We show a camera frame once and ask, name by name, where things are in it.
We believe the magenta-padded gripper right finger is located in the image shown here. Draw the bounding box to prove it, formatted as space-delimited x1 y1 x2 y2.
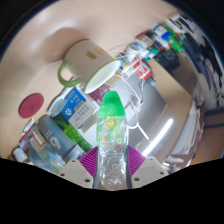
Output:
123 145 169 188

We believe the red and white canister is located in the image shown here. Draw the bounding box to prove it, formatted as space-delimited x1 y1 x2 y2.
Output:
131 56 154 82

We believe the magenta pouch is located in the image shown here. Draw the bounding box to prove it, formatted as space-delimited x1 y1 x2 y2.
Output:
88 84 111 106

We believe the flat round red coaster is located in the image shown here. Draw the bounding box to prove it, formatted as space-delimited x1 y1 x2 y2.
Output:
18 92 45 119

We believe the white mug with green handle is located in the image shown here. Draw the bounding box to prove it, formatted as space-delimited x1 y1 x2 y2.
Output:
57 39 123 95

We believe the dark green bottle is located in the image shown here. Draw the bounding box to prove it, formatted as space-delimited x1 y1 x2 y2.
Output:
59 114 94 153

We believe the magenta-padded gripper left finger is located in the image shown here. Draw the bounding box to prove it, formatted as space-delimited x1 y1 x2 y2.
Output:
57 145 100 190

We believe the white cable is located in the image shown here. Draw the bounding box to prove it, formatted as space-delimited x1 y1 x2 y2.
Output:
116 49 151 141

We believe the clear bottle with green cap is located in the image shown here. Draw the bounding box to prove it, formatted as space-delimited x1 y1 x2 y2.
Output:
95 90 128 191

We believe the grey shaker bottle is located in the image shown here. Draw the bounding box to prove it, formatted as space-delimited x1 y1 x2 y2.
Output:
34 114 86 161

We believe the blue and white carton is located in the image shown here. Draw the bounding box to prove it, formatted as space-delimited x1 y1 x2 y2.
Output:
59 87 99 130

